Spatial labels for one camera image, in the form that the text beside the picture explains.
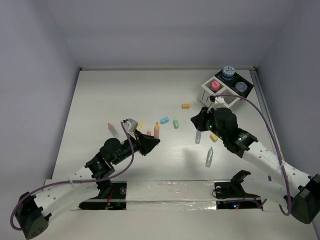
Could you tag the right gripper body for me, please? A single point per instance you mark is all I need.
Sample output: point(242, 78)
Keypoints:
point(210, 119)

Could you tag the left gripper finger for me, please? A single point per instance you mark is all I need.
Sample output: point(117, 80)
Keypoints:
point(144, 138)
point(147, 148)

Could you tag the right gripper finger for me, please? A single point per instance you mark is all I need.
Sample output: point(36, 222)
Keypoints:
point(200, 120)
point(210, 132)

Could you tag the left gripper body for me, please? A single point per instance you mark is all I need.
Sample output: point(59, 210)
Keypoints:
point(136, 143)

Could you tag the orange marker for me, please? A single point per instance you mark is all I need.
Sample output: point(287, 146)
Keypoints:
point(113, 130)
point(156, 131)

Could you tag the pink cap bottle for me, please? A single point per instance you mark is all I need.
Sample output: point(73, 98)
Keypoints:
point(215, 86)

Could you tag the clear jar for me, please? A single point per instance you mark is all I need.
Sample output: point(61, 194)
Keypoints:
point(241, 86)

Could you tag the blue lid jar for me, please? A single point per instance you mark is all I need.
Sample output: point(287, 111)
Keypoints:
point(228, 73)

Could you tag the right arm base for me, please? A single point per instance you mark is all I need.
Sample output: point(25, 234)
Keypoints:
point(230, 195)

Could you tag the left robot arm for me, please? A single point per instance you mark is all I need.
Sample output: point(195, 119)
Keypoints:
point(36, 209)

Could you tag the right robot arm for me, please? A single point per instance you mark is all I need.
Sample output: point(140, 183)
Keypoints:
point(289, 187)

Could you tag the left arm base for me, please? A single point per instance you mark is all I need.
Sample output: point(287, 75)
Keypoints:
point(113, 201)

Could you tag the yellow cap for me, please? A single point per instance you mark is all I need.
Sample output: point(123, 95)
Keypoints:
point(214, 138)

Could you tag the blue marker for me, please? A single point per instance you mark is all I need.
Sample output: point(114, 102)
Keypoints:
point(198, 137)

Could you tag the yellow marker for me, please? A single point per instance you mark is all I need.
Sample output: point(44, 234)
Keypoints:
point(139, 126)

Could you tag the green cap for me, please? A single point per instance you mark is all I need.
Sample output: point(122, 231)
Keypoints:
point(176, 124)

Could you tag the green marker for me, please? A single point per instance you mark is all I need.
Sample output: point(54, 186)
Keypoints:
point(209, 158)

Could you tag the blue cap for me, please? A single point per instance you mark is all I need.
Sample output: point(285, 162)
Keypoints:
point(164, 120)

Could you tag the black and white organizer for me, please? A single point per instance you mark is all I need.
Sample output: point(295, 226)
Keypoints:
point(226, 88)

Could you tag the foil tape strip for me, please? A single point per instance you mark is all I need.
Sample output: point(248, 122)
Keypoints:
point(170, 195)

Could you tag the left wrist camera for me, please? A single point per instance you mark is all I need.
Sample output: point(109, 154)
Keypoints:
point(129, 125)

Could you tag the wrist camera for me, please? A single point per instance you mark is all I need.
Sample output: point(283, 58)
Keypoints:
point(129, 125)
point(216, 102)

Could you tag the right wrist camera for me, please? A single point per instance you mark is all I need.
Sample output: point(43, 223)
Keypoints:
point(216, 102)

